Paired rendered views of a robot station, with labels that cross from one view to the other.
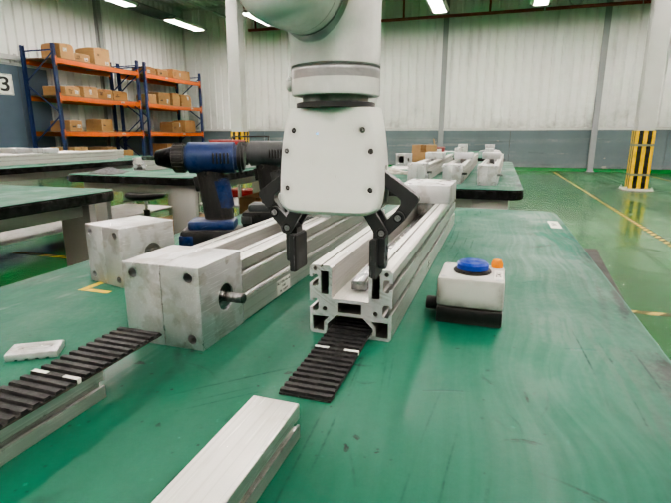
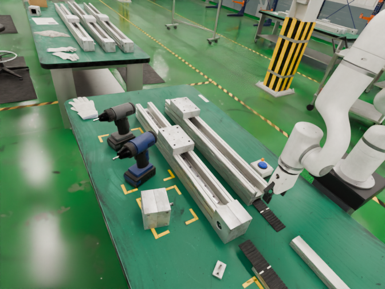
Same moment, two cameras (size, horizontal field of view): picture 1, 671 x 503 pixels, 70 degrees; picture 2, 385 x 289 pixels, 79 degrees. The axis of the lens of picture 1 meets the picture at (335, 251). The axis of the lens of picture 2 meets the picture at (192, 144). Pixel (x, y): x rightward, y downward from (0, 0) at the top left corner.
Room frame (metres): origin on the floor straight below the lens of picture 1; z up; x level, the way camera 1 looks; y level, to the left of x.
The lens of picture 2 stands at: (0.41, 0.71, 1.55)
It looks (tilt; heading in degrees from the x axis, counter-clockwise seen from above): 38 degrees down; 305
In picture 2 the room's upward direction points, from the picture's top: 10 degrees clockwise
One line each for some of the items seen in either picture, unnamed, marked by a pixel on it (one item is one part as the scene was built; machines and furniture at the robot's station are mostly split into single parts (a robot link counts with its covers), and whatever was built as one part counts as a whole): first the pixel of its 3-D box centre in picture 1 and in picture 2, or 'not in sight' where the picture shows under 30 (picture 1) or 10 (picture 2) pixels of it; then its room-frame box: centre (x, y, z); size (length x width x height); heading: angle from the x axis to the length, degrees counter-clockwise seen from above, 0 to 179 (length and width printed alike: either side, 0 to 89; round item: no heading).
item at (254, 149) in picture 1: (255, 186); (115, 128); (1.21, 0.20, 0.89); 0.20 x 0.08 x 0.22; 87
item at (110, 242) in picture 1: (136, 250); (158, 207); (0.77, 0.33, 0.83); 0.11 x 0.10 x 0.10; 57
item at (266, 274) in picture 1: (318, 230); (174, 149); (0.97, 0.04, 0.82); 0.80 x 0.10 x 0.09; 161
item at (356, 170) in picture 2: not in sight; (363, 159); (0.26, -0.45, 0.95); 0.19 x 0.19 x 0.18
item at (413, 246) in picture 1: (409, 236); (206, 140); (0.91, -0.14, 0.82); 0.80 x 0.10 x 0.09; 161
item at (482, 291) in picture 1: (464, 291); (259, 170); (0.61, -0.17, 0.81); 0.10 x 0.08 x 0.06; 71
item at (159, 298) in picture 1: (195, 294); (233, 219); (0.54, 0.17, 0.83); 0.12 x 0.09 x 0.10; 71
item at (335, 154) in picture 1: (335, 154); (284, 175); (0.48, 0.00, 0.99); 0.10 x 0.07 x 0.11; 71
